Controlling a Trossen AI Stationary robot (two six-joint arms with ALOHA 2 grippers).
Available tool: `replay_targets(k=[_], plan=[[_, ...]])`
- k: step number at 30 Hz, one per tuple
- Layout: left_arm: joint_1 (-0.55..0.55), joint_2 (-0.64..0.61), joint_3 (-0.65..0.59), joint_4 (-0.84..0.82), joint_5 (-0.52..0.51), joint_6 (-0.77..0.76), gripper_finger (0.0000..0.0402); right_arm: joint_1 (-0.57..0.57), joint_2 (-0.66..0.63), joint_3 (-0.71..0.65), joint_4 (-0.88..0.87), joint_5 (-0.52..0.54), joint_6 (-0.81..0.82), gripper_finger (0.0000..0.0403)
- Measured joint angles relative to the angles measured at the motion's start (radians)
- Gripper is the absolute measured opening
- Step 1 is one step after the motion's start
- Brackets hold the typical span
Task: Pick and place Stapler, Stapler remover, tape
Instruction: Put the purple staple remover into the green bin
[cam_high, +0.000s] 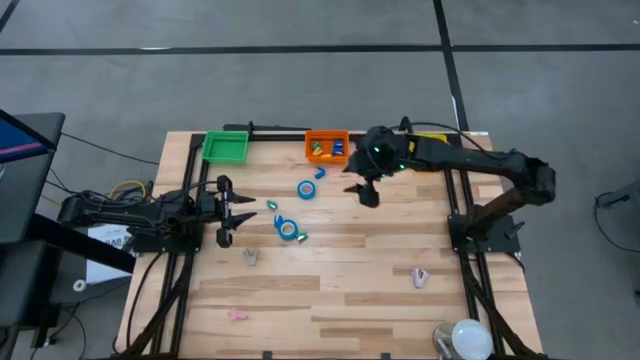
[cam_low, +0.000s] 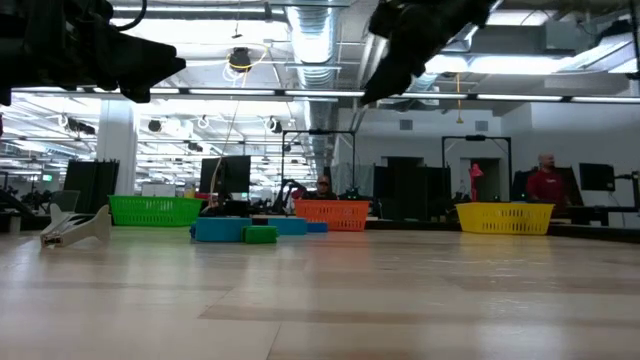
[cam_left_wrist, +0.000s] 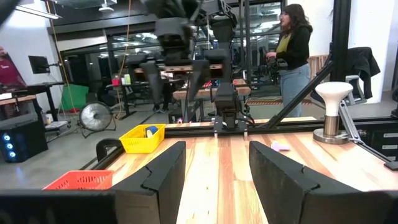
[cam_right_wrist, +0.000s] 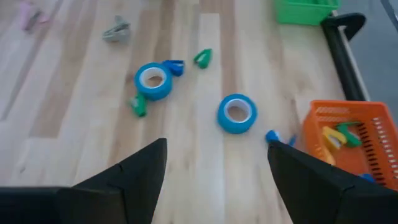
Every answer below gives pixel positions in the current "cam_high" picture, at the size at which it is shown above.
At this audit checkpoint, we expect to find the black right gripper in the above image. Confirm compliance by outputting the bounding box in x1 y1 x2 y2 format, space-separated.
343 147 396 209

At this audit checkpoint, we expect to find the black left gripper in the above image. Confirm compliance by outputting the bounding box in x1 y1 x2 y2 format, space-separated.
198 174 259 250

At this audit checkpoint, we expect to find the orange plastic basket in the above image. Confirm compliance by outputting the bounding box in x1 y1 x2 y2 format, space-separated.
304 129 350 165

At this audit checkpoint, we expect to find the green plastic basket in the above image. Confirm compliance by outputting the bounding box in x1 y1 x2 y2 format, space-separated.
201 130 250 165

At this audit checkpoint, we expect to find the yellow plastic basket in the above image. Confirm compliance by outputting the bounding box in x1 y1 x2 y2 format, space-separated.
408 132 449 154

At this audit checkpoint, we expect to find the white printed paper sheet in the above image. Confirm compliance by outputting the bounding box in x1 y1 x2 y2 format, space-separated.
85 222 142 285

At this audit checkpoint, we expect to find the clear metal cup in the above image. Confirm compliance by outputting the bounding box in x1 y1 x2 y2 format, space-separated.
432 322 459 360

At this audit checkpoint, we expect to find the white dome lamp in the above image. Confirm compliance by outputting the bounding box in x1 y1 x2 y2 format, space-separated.
452 318 495 360

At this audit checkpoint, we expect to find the black side desk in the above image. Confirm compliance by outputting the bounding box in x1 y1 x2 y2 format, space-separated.
0 112 137 360

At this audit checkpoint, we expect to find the blue screen laptop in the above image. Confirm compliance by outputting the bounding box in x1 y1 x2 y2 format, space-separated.
0 108 57 164

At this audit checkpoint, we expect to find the grey stand foot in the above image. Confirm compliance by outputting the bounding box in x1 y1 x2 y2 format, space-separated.
594 179 640 211

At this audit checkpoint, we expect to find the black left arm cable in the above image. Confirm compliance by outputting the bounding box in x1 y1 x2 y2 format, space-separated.
149 179 224 201

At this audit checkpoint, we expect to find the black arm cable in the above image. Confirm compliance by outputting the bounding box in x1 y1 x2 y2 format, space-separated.
399 121 506 161
149 179 224 201

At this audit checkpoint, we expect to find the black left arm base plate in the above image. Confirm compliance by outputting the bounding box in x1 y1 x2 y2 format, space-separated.
130 215 206 255

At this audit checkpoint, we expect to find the black aluminium table frame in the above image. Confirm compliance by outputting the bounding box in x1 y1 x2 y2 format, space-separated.
117 122 549 360

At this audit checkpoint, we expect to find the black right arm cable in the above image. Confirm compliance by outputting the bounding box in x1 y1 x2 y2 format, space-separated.
399 121 506 161

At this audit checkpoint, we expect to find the yellow cable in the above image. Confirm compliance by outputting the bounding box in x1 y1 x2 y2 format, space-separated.
108 179 147 201

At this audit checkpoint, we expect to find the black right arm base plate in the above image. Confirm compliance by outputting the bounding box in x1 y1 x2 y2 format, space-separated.
448 213 522 255

